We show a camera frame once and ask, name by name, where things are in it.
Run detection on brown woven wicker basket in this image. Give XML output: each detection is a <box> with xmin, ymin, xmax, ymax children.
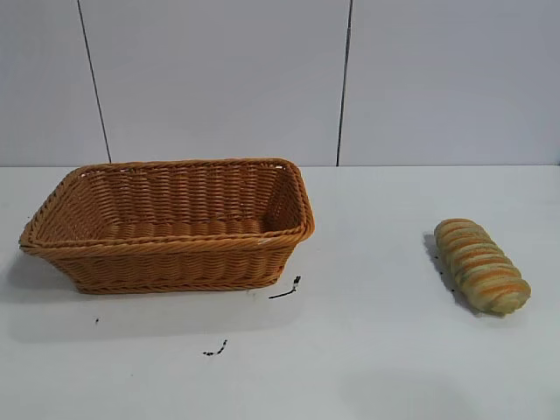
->
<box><xmin>17</xmin><ymin>157</ymin><xmax>317</xmax><ymax>295</ymax></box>

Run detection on long striped bread loaf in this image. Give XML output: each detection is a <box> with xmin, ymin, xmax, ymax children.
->
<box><xmin>433</xmin><ymin>218</ymin><xmax>532</xmax><ymax>316</ymax></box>

